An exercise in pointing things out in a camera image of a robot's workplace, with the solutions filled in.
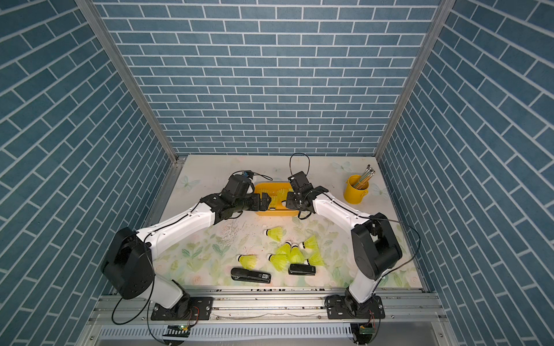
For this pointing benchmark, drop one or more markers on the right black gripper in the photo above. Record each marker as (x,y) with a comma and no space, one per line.
(289,203)

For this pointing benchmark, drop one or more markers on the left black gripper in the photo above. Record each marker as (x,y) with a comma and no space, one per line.
(256,205)

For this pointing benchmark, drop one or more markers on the yellow plastic storage box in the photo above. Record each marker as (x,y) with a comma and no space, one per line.
(269,188)

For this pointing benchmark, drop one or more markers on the yellow shuttlecock small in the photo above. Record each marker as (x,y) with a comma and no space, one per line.
(284,249)

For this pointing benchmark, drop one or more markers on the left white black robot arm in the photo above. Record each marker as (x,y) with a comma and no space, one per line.
(128,263)

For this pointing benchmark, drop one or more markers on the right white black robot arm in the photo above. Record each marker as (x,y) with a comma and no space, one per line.
(376,249)

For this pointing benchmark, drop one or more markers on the yellow pen cup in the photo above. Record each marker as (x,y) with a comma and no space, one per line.
(352,194)

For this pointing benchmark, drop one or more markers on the yellow shuttlecock front upright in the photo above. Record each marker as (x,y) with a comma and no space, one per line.
(295,255)

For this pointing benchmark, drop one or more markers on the small black stapler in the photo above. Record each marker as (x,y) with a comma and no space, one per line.
(302,269)

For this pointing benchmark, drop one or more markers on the bundle of pencils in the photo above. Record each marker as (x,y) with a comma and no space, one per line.
(369,172)

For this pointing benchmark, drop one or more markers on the large black stapler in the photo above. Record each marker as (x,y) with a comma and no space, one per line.
(251,276)

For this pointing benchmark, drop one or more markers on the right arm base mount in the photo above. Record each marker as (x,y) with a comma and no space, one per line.
(346,307)

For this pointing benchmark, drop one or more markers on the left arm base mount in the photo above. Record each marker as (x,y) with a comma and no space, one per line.
(188,308)

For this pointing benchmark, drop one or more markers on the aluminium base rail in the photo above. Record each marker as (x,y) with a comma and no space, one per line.
(262,305)

